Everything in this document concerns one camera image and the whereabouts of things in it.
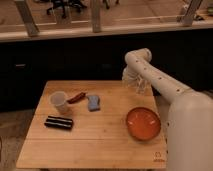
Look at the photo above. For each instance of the black office chair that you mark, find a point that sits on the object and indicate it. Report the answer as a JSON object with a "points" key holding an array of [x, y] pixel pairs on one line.
{"points": [[77, 4]]}

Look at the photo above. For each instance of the translucent plastic cup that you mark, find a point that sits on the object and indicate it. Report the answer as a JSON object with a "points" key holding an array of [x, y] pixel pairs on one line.
{"points": [[59, 100]]}

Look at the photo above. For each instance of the orange bowl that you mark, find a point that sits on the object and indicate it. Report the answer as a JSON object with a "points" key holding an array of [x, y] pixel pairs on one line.
{"points": [[143, 124]]}

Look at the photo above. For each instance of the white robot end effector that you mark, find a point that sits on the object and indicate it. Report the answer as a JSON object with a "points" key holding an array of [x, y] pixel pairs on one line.
{"points": [[142, 86]]}

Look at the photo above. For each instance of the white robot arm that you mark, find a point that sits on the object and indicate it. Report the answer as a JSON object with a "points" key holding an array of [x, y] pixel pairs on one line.
{"points": [[190, 116]]}

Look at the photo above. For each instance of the blue sponge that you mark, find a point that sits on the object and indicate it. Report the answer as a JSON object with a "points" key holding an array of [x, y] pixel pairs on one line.
{"points": [[93, 103]]}

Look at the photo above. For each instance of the wooden table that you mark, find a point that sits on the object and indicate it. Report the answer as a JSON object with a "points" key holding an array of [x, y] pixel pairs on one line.
{"points": [[98, 140]]}

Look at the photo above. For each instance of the black striped rectangular block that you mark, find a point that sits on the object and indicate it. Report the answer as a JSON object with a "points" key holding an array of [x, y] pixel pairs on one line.
{"points": [[59, 122]]}

